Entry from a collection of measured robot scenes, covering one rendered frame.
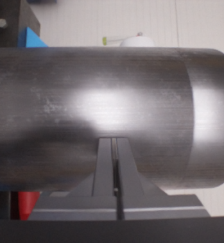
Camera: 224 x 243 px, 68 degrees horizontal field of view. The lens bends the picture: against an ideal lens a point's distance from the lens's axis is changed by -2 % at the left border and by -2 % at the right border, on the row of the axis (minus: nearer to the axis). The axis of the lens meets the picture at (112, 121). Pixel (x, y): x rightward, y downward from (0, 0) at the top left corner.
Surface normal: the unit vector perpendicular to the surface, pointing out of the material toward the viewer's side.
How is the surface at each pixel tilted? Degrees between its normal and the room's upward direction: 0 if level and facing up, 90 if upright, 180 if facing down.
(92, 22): 90
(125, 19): 90
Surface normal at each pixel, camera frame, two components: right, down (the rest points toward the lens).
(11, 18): 0.02, -0.08
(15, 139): 0.02, 0.21
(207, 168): 0.02, 0.51
